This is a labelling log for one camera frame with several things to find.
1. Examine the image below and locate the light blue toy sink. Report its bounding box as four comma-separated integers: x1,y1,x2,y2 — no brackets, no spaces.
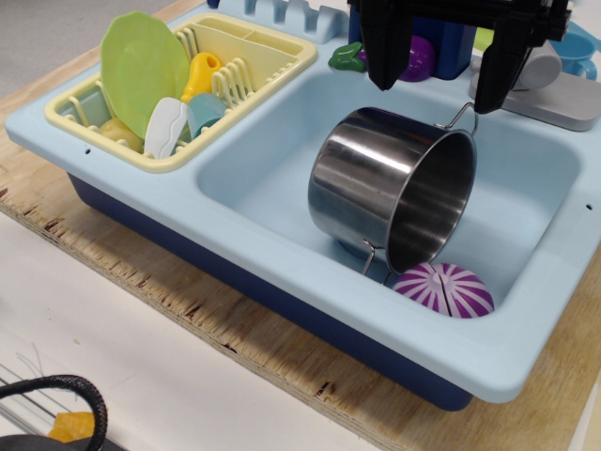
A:
4,0,601,412

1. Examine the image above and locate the grey toy faucet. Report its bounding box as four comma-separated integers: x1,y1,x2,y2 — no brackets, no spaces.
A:
469,40,601,132

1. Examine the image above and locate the purple toy eggplant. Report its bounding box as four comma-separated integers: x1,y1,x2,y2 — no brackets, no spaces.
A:
328,35,437,83

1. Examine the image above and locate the green plastic plate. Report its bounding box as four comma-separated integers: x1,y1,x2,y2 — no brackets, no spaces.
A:
100,11,189,138

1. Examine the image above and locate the teal plastic cup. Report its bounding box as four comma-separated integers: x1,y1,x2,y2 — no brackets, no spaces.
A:
188,93,227,139

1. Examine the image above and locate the yellow tape piece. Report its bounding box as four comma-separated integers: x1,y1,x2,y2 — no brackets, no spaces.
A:
47,412,96,443

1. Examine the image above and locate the purple white striped onion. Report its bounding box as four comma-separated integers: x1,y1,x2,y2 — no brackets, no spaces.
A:
393,263,495,319

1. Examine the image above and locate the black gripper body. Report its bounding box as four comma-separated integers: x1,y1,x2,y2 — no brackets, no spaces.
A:
349,0,572,46

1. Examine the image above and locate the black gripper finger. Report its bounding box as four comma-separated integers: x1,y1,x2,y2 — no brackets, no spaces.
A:
359,0,413,90
474,16,535,114

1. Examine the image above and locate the yellow dish rack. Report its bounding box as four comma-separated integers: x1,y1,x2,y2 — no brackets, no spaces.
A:
44,13,317,173

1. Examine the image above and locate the black braided cable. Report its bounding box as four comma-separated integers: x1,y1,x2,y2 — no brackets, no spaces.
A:
0,374,109,451

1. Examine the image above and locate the blue plastic cup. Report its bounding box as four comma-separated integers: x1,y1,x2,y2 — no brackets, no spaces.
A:
549,23,600,81

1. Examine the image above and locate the yellow potato toy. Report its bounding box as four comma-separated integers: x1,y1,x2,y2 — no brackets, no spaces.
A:
100,117,143,153

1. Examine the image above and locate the stainless steel pot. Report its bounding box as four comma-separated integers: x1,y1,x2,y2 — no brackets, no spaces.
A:
307,107,477,274

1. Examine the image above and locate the light green plastic item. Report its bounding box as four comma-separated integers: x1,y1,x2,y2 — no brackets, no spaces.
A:
473,27,494,52

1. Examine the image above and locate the plywood board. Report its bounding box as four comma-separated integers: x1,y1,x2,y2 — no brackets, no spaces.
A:
0,0,601,451

